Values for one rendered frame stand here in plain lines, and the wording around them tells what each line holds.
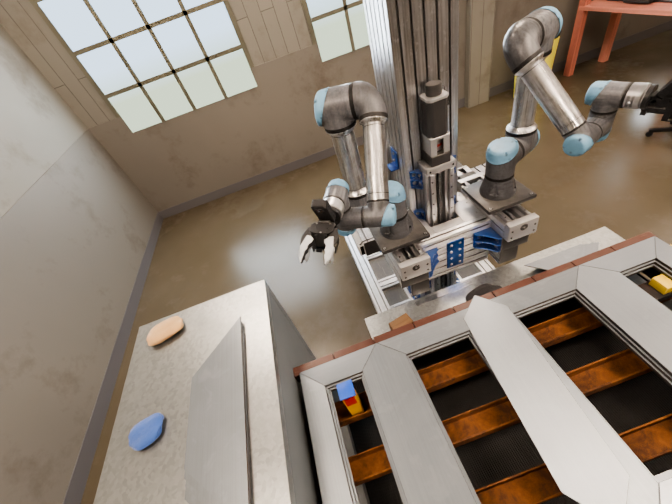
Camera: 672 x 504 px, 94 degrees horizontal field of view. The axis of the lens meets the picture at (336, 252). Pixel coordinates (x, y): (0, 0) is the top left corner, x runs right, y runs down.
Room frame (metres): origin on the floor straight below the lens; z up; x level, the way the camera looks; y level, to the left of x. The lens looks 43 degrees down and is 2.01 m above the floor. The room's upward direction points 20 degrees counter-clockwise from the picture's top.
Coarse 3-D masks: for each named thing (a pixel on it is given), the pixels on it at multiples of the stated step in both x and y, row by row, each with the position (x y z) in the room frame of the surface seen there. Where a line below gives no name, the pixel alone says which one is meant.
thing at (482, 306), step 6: (480, 300) 0.68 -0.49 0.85; (486, 300) 0.67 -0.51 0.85; (474, 306) 0.66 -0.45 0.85; (480, 306) 0.65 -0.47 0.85; (486, 306) 0.64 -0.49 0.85; (492, 306) 0.63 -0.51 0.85; (498, 306) 0.62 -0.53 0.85; (504, 306) 0.61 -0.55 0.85; (468, 312) 0.64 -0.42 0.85; (474, 312) 0.63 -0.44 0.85; (480, 312) 0.63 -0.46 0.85
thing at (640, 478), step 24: (648, 264) 0.58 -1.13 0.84; (528, 312) 0.57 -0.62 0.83; (600, 312) 0.47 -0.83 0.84; (456, 336) 0.57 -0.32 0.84; (624, 336) 0.37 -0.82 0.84; (552, 360) 0.37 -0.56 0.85; (648, 360) 0.28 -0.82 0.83; (336, 384) 0.56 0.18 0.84; (432, 408) 0.36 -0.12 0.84; (336, 432) 0.40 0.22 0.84; (600, 432) 0.15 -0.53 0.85; (456, 456) 0.22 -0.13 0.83; (624, 456) 0.08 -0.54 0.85; (648, 480) 0.03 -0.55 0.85
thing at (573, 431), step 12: (552, 420) 0.22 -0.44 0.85; (564, 420) 0.20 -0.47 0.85; (576, 420) 0.19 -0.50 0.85; (588, 420) 0.18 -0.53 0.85; (528, 432) 0.21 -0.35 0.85; (540, 432) 0.20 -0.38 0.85; (552, 432) 0.19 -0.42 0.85; (564, 432) 0.18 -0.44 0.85; (576, 432) 0.17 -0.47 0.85; (588, 432) 0.16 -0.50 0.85; (540, 444) 0.17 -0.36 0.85; (552, 444) 0.16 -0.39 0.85; (564, 444) 0.15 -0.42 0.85; (576, 444) 0.14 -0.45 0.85; (588, 444) 0.13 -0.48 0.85
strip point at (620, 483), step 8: (608, 480) 0.05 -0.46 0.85; (616, 480) 0.05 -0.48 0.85; (624, 480) 0.04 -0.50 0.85; (576, 488) 0.06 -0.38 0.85; (584, 488) 0.05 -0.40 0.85; (592, 488) 0.05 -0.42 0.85; (600, 488) 0.04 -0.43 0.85; (608, 488) 0.04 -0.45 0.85; (616, 488) 0.03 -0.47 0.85; (624, 488) 0.03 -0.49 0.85; (568, 496) 0.05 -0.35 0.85; (576, 496) 0.04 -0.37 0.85; (584, 496) 0.04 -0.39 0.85; (592, 496) 0.03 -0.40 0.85; (600, 496) 0.03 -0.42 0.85; (608, 496) 0.02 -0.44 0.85; (616, 496) 0.02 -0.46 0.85; (624, 496) 0.01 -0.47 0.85
